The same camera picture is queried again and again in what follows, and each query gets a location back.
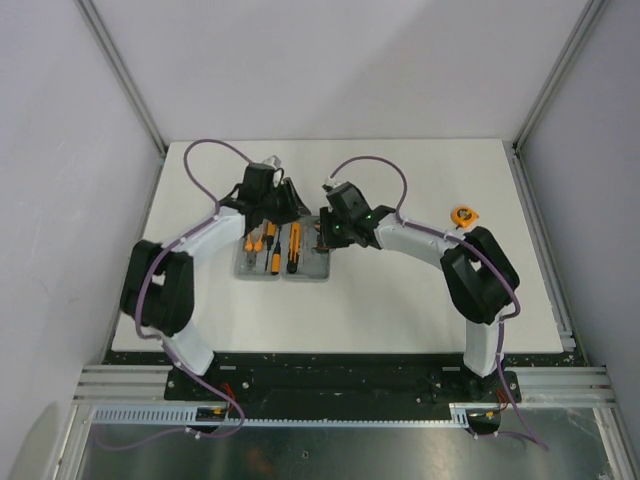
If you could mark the grey plastic tool case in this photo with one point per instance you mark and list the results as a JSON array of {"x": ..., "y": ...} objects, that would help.
[{"x": 313, "y": 266}]

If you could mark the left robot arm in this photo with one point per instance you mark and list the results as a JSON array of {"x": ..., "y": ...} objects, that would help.
[{"x": 159, "y": 291}]

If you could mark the orange black utility knife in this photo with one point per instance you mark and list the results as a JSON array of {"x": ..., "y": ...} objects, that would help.
[{"x": 293, "y": 255}]

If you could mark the grey slotted cable duct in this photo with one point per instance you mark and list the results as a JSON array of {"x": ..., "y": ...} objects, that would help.
[{"x": 439, "y": 416}]

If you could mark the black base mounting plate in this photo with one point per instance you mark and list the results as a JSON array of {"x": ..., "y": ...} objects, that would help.
[{"x": 435, "y": 378}]

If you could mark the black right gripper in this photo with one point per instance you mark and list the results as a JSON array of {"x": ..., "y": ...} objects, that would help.
[{"x": 327, "y": 240}]

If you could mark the orange handle slim screwdriver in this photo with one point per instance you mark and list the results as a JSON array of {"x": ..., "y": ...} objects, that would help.
[{"x": 276, "y": 259}]

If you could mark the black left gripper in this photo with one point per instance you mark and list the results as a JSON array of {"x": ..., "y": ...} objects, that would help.
[{"x": 295, "y": 209}]

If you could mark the orange handle pliers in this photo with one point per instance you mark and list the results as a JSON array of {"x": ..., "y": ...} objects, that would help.
[{"x": 254, "y": 245}]

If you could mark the orange handle thick screwdriver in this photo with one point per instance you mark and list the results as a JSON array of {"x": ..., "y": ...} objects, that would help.
[{"x": 270, "y": 236}]

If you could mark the orange tape measure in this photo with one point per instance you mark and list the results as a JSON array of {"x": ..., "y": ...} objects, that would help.
[{"x": 463, "y": 217}]

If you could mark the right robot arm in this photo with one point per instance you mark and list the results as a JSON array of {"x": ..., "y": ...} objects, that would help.
[{"x": 480, "y": 278}]

